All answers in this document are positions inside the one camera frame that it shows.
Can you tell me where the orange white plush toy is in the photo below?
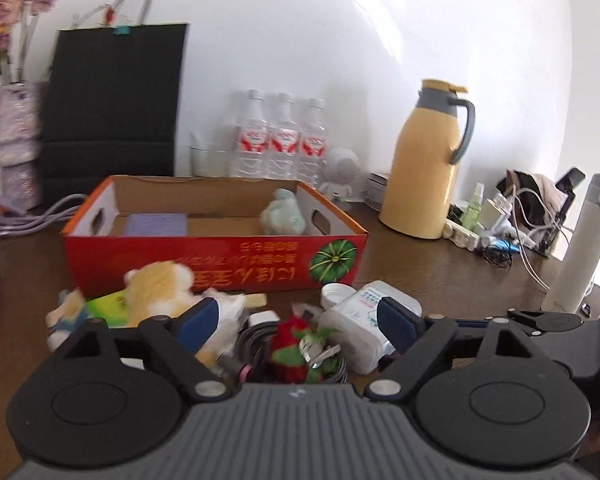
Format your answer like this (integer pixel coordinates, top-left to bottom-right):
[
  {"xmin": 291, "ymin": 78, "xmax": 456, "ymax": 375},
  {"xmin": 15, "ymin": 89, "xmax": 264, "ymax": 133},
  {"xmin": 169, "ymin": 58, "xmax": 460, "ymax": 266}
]
[{"xmin": 45, "ymin": 261, "xmax": 266, "ymax": 367}]

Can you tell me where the purple textured vase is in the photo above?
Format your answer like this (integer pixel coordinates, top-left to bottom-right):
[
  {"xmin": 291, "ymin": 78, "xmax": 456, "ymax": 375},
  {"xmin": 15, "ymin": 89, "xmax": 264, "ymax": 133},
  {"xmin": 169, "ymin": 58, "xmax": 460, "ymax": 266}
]
[{"xmin": 0, "ymin": 81, "xmax": 42, "ymax": 210}]

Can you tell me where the water bottle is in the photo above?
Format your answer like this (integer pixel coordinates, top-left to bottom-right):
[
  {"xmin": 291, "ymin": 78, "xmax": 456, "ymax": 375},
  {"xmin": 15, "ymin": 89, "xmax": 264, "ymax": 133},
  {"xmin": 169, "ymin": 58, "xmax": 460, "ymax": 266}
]
[
  {"xmin": 297, "ymin": 98, "xmax": 327, "ymax": 188},
  {"xmin": 266, "ymin": 92, "xmax": 300, "ymax": 180},
  {"xmin": 230, "ymin": 89, "xmax": 270, "ymax": 179}
]

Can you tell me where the black phone stand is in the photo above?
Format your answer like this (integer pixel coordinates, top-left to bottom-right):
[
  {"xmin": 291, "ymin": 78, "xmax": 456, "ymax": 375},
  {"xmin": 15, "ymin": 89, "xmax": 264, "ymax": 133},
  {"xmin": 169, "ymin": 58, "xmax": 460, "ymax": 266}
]
[{"xmin": 538, "ymin": 167, "xmax": 585, "ymax": 257}]

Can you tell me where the left water bottle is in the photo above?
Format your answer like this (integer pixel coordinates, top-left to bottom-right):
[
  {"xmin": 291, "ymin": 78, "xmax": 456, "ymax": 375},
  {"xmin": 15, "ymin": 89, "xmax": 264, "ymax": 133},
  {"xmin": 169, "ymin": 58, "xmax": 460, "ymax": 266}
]
[{"xmin": 230, "ymin": 89, "xmax": 270, "ymax": 179}]

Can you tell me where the purple cable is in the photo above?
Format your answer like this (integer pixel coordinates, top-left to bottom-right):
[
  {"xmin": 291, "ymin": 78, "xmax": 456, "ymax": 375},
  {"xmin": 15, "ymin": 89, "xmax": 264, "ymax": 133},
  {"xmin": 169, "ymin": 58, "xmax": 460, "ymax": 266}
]
[{"xmin": 0, "ymin": 192, "xmax": 89, "ymax": 239}]

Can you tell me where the red artificial rose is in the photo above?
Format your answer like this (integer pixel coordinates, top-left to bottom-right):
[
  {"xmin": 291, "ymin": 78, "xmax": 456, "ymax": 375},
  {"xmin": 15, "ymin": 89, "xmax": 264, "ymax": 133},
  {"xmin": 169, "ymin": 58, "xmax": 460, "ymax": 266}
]
[{"xmin": 268, "ymin": 316, "xmax": 348, "ymax": 384}]

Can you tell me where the light green cloth toy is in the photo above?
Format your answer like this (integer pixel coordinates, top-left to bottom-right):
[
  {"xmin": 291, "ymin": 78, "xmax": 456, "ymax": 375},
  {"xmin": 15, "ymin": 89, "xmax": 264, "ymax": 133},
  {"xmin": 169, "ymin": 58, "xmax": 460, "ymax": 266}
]
[{"xmin": 260, "ymin": 188, "xmax": 306, "ymax": 236}]

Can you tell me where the small glass cup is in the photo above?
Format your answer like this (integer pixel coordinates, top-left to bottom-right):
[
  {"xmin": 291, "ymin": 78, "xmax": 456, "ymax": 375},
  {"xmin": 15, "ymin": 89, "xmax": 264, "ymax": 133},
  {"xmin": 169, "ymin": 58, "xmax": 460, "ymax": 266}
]
[{"xmin": 189, "ymin": 132, "xmax": 230, "ymax": 178}]

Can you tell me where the white power strip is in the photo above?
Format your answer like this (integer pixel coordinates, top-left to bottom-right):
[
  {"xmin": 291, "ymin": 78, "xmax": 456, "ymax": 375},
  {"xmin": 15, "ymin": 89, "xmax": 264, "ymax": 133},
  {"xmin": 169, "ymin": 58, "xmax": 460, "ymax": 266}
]
[{"xmin": 442, "ymin": 219, "xmax": 480, "ymax": 252}]

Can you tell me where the right water bottle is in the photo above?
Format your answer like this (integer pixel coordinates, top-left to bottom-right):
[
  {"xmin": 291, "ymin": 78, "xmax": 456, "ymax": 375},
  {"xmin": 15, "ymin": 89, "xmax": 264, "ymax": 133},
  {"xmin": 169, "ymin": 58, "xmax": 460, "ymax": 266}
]
[{"xmin": 297, "ymin": 98, "xmax": 327, "ymax": 188}]

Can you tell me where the black paper gift bag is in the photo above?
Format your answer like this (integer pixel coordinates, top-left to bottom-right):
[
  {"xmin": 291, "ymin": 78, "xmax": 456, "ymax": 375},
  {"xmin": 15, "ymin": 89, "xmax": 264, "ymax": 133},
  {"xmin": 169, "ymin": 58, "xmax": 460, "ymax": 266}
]
[{"xmin": 38, "ymin": 23, "xmax": 187, "ymax": 204}]

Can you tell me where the yellow thermos jug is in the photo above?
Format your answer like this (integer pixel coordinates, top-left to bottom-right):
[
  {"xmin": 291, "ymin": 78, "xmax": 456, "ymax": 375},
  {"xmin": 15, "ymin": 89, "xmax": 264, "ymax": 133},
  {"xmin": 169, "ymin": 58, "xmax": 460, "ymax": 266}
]
[{"xmin": 379, "ymin": 79, "xmax": 476, "ymax": 240}]

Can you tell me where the white round lid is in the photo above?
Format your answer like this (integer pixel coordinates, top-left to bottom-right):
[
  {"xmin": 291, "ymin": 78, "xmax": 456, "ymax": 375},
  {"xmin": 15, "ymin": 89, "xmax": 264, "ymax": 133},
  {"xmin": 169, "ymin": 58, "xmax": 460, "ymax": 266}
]
[{"xmin": 321, "ymin": 283, "xmax": 356, "ymax": 310}]

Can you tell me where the middle water bottle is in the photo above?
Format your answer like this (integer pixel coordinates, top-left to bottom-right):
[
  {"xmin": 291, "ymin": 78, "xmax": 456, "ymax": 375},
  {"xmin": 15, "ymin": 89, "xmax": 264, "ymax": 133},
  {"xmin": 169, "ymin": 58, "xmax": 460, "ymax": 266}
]
[{"xmin": 266, "ymin": 92, "xmax": 300, "ymax": 180}]

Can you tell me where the red cardboard fruit box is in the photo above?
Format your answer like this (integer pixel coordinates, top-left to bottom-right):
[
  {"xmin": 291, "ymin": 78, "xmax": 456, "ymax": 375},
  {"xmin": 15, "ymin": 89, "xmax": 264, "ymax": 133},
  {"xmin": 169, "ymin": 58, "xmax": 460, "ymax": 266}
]
[{"xmin": 62, "ymin": 176, "xmax": 367, "ymax": 297}]

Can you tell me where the green snack packet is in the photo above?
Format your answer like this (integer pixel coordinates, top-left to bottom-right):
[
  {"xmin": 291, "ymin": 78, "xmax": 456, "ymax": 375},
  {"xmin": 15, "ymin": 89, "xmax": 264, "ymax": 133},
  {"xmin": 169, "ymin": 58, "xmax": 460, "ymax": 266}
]
[{"xmin": 85, "ymin": 290, "xmax": 129, "ymax": 327}]

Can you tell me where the white insulated travel bottle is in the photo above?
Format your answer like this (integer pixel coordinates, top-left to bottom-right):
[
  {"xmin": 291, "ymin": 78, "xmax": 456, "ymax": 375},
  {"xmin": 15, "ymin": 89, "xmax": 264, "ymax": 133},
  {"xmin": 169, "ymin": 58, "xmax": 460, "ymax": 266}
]
[{"xmin": 541, "ymin": 174, "xmax": 600, "ymax": 314}]

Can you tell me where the small green spray bottle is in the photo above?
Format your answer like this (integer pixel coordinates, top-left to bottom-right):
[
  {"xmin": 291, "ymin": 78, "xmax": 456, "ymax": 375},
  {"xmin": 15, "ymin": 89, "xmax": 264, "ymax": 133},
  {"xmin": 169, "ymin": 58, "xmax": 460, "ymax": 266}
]
[{"xmin": 460, "ymin": 182, "xmax": 484, "ymax": 231}]

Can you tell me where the purple sponge pad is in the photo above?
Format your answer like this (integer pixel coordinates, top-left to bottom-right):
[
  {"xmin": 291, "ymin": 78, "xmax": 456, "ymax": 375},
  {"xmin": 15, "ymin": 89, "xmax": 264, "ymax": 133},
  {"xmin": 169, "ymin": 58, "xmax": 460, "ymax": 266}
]
[{"xmin": 122, "ymin": 214, "xmax": 187, "ymax": 237}]

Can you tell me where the white wet wipes pack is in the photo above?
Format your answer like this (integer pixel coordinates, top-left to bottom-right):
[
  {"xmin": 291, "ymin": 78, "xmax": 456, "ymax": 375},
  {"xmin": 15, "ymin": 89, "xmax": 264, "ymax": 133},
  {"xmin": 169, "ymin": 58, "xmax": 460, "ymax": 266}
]
[{"xmin": 318, "ymin": 281, "xmax": 422, "ymax": 375}]

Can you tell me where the white round robot figurine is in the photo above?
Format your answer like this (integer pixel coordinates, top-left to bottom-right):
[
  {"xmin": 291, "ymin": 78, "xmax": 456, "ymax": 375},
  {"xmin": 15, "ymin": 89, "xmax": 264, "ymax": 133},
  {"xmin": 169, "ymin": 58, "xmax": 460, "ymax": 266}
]
[{"xmin": 318, "ymin": 146, "xmax": 360, "ymax": 211}]

